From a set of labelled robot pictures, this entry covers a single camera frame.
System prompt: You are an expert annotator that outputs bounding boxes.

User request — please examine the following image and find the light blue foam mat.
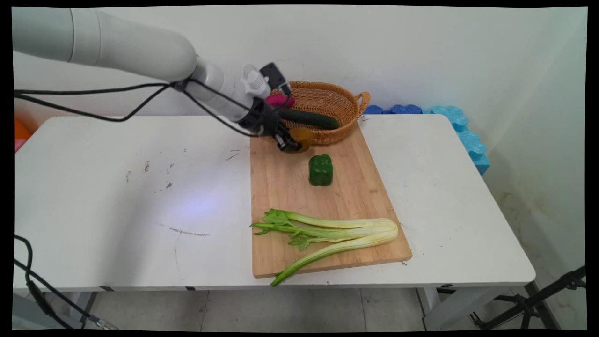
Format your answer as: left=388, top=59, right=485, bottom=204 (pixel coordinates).
left=431, top=105, right=491, bottom=176

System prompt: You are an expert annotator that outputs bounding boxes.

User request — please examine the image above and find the green celery bunch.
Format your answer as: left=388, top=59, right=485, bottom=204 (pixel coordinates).
left=249, top=209, right=399, bottom=287

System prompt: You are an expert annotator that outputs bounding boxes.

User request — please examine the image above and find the magenta toy vegetable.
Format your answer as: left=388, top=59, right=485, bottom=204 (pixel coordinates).
left=265, top=92, right=296, bottom=109

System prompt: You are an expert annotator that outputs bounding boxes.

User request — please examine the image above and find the black tripod stand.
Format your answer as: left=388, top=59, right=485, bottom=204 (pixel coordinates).
left=438, top=265, right=587, bottom=330

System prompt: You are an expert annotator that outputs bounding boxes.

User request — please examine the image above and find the white table leg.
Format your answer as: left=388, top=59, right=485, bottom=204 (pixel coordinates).
left=416, top=285, right=502, bottom=331

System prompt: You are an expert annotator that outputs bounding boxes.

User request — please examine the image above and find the green bell pepper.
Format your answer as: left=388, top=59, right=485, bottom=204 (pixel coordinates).
left=308, top=154, right=334, bottom=187

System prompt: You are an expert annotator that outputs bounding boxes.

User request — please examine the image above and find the black cable with metal plug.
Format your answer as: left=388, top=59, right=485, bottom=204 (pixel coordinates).
left=13, top=234, right=118, bottom=330

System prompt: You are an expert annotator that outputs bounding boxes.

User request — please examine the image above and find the brown potato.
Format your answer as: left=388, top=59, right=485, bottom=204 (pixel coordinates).
left=289, top=127, right=315, bottom=153

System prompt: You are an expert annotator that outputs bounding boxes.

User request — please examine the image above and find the woven wicker basket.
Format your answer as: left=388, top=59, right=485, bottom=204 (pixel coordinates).
left=269, top=81, right=371, bottom=145

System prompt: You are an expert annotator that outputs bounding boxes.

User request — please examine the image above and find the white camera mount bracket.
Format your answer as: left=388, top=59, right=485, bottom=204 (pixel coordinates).
left=240, top=64, right=271, bottom=100

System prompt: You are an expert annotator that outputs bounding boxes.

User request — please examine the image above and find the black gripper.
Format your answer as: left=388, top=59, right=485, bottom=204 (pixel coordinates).
left=237, top=97, right=302, bottom=153

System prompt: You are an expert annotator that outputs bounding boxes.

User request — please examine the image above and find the long dark green cucumber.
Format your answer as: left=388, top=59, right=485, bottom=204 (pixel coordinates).
left=278, top=108, right=340, bottom=131

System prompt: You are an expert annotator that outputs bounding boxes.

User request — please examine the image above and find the orange object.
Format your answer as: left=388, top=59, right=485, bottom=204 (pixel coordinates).
left=14, top=117, right=32, bottom=153

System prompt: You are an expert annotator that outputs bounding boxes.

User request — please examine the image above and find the wooden cutting board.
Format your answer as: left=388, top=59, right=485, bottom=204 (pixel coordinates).
left=249, top=123, right=413, bottom=279

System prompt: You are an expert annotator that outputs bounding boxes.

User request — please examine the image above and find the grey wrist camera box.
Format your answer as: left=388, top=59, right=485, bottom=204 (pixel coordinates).
left=259, top=62, right=292, bottom=95

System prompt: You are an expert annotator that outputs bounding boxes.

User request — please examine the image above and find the dark blue foam mat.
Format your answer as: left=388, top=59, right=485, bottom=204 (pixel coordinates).
left=364, top=104, right=423, bottom=115

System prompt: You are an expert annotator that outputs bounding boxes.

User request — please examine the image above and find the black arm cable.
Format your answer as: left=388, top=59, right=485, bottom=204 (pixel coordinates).
left=13, top=78, right=263, bottom=139

